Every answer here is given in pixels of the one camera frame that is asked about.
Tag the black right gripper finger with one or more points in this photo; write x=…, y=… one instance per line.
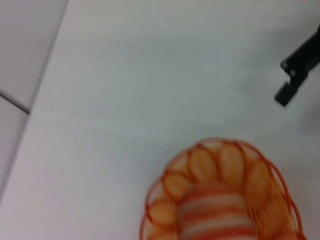
x=300, y=65

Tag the orange white striped bread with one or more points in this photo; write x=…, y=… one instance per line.
x=217, y=215

